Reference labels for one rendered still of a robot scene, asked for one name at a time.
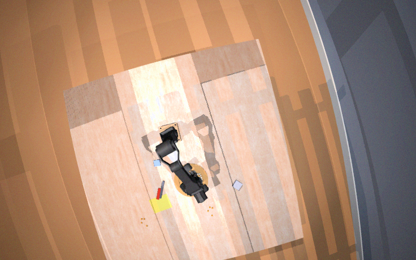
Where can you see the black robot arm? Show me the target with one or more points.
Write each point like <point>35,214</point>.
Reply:
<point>190,185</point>

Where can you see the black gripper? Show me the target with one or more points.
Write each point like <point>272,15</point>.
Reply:
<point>188,167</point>

